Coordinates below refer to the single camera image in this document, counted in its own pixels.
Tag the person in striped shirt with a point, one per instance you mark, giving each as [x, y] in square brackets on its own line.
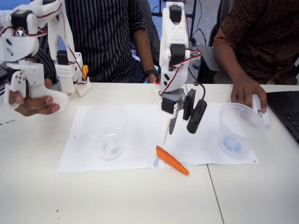
[105, 35]

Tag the clear cup green symbol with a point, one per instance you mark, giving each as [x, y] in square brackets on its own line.
[109, 149]

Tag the yellow table clamp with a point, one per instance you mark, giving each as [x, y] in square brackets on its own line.
[85, 71]

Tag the right hand of brown-shirt person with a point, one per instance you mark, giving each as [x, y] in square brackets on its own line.
[247, 93]

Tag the right forearm of brown-shirt person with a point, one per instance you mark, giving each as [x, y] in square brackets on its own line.
[230, 63]

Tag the bare forearm of striped-shirt person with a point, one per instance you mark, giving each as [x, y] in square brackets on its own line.
[144, 53]

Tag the right hand of striped-shirt person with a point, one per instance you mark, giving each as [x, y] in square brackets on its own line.
[35, 106]

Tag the white computer mouse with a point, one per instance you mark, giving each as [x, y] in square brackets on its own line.
[257, 103]

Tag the person in brown shirt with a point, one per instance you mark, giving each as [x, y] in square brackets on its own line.
[264, 35]

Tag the clear cup blue recycling symbol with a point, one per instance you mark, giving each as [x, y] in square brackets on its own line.
[233, 144]

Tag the black tablet screen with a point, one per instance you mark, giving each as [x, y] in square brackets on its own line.
[2, 74]

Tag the black laptop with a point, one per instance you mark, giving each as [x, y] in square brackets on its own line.
[282, 102]

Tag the black office chair armrest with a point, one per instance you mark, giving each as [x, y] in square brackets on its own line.
[205, 63]

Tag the black metal stand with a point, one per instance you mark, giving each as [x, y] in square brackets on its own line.
[156, 15]

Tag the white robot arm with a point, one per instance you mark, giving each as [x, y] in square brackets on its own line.
[175, 37]

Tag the black smartwatch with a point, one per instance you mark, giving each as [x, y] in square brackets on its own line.
[150, 72]

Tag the dark office chair backrest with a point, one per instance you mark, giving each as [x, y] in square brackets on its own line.
[151, 30]

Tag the white paper sheet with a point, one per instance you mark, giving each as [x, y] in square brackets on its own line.
[77, 151]
[205, 149]

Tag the orange carrot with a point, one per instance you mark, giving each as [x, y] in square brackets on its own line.
[170, 159]

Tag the black gripper webcam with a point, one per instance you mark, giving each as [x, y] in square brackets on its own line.
[196, 116]

